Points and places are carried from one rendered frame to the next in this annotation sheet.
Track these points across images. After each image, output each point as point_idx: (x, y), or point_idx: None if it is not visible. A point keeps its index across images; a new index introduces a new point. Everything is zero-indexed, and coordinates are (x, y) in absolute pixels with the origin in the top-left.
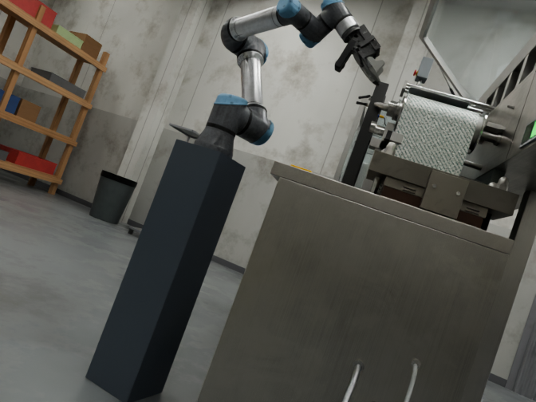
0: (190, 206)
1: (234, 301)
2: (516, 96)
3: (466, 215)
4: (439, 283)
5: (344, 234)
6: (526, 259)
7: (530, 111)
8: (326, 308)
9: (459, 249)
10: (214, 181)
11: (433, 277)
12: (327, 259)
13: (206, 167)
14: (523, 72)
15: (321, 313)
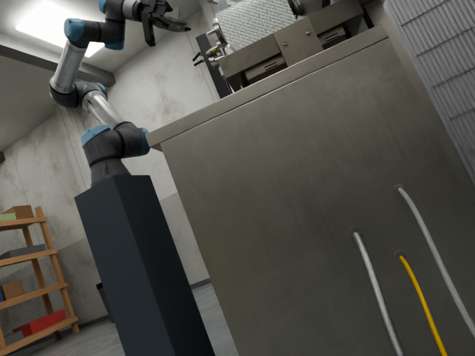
0: (124, 237)
1: (210, 275)
2: None
3: (330, 45)
4: (357, 108)
5: (249, 140)
6: (406, 54)
7: None
8: (288, 211)
9: (347, 68)
10: (127, 202)
11: (348, 108)
12: (253, 171)
13: (111, 196)
14: None
15: (288, 220)
